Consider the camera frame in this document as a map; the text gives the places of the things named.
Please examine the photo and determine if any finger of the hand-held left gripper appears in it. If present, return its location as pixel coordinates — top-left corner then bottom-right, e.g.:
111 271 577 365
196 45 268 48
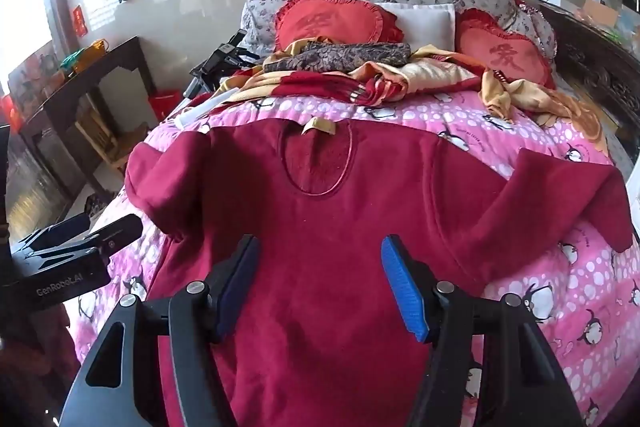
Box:
22 213 92 253
15 213 144 268

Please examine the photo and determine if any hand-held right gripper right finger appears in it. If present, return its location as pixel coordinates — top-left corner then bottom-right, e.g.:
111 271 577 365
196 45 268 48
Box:
381 234 586 427

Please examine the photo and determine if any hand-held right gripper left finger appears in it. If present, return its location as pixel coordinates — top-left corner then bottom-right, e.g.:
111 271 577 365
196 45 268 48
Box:
59 234 262 427

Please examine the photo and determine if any dark red sweater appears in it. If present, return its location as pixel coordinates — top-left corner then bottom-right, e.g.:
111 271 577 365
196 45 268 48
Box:
125 117 633 427

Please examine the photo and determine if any wooden chair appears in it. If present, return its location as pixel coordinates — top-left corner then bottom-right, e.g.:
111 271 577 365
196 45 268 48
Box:
75 104 133 178

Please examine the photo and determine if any red bin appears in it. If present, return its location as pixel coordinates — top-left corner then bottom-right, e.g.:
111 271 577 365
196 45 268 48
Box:
148 89 183 125

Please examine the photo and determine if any white plastic tube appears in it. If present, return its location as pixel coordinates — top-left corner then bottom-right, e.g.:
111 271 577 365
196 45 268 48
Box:
175 89 241 128

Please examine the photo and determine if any pink penguin print blanket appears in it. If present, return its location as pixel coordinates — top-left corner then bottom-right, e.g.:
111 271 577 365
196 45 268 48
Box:
65 89 640 427

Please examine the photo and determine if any dark wooden desk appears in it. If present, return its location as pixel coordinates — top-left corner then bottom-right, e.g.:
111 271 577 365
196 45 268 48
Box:
20 36 156 192

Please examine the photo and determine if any yellow green bundle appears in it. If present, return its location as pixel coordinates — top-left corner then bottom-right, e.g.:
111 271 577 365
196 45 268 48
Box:
60 39 110 70

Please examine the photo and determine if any orange yellow patterned blanket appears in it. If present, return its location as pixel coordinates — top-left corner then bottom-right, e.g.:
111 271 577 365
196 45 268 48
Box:
220 47 608 158

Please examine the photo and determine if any window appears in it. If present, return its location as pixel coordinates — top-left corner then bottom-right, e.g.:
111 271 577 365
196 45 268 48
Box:
0 0 63 82

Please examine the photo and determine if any brown patterned cloth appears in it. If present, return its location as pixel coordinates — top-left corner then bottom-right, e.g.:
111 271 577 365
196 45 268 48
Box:
263 39 412 74

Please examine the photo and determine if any red heart pillow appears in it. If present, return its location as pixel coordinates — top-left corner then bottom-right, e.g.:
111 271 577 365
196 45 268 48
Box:
274 0 405 52
454 8 557 90

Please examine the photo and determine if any white pillow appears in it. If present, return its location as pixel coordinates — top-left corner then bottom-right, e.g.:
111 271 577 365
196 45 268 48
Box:
372 2 457 49

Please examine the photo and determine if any dark carved wooden cabinet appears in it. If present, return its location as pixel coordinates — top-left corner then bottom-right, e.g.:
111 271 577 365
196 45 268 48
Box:
537 2 640 148

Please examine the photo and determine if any red wall sticker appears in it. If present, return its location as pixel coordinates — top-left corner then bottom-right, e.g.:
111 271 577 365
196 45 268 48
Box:
71 5 89 38

